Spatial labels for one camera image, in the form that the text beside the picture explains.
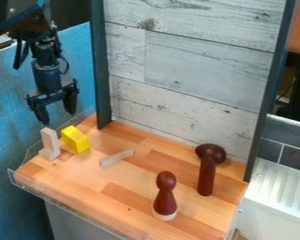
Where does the toy sink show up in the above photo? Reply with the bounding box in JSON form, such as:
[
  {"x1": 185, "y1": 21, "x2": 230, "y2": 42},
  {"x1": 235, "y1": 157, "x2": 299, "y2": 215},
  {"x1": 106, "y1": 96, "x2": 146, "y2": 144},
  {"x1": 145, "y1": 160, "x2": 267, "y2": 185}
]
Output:
[{"x1": 234, "y1": 157, "x2": 300, "y2": 240}]

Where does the white arch block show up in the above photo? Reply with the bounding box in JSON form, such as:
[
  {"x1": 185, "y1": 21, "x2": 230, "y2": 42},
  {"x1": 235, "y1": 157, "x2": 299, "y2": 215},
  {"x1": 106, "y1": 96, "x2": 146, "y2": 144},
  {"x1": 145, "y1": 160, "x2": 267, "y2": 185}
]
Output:
[{"x1": 37, "y1": 127, "x2": 63, "y2": 162}]

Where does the dark red pawn toy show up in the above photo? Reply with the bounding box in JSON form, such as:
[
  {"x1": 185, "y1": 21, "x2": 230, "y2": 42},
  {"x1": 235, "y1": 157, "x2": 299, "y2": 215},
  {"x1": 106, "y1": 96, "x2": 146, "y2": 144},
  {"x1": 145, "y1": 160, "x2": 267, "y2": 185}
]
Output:
[{"x1": 151, "y1": 170, "x2": 179, "y2": 222}]

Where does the yellow block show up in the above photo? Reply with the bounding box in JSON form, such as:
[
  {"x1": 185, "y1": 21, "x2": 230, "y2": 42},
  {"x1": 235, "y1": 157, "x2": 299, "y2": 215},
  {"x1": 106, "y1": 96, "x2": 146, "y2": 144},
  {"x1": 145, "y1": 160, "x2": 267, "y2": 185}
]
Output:
[{"x1": 59, "y1": 125, "x2": 92, "y2": 155}]

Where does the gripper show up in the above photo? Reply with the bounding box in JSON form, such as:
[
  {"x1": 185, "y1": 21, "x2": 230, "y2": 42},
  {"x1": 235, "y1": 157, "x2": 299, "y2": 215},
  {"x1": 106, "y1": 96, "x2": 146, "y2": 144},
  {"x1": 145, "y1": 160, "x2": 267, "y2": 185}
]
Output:
[{"x1": 23, "y1": 60, "x2": 81, "y2": 127}]

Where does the dark brown mushroom-shaped toy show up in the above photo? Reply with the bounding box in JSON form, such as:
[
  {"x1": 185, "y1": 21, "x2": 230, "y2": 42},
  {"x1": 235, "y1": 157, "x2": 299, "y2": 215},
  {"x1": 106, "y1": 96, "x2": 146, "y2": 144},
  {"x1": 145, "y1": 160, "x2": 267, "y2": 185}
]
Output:
[{"x1": 193, "y1": 142, "x2": 228, "y2": 197}]

